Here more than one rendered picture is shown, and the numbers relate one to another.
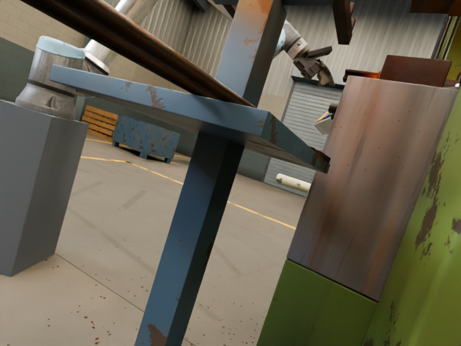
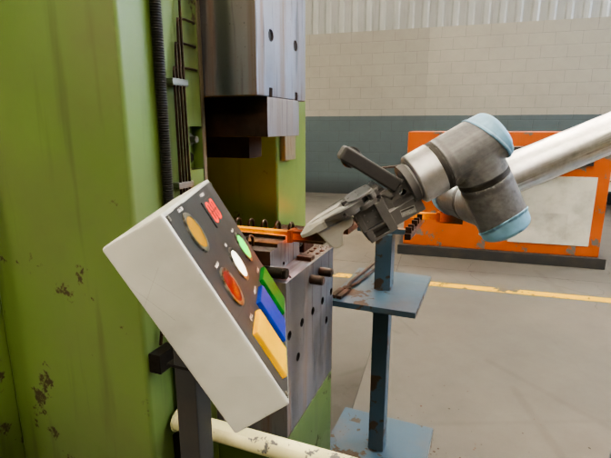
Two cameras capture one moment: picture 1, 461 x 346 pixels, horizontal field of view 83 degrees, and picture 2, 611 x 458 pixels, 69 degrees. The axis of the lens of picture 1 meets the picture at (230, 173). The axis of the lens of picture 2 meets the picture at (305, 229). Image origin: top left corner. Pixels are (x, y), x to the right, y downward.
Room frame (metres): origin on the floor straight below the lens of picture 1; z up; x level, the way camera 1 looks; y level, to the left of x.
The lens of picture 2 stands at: (2.00, -0.39, 1.29)
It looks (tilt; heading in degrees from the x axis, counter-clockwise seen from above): 13 degrees down; 175
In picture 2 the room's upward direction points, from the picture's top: straight up
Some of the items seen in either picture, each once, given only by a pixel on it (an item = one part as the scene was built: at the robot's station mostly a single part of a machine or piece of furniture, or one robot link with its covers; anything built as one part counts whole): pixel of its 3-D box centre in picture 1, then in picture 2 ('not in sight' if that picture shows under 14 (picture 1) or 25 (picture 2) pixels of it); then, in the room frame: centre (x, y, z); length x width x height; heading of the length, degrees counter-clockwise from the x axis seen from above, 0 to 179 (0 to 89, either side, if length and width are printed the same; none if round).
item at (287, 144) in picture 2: not in sight; (287, 134); (0.46, -0.33, 1.27); 0.09 x 0.02 x 0.17; 154
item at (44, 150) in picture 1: (27, 185); not in sight; (1.00, 0.75, 0.30); 0.22 x 0.22 x 0.60; 89
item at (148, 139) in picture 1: (145, 139); not in sight; (5.85, 2.06, 0.36); 1.21 x 0.81 x 0.72; 57
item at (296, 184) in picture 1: (323, 193); (260, 443); (1.15, -0.42, 0.62); 0.44 x 0.05 x 0.05; 64
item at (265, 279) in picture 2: not in sight; (270, 291); (1.24, -0.39, 1.01); 0.07 x 0.05 x 0.07; 179
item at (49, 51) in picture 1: (60, 65); not in sight; (1.01, 0.75, 0.79); 0.17 x 0.15 x 0.18; 5
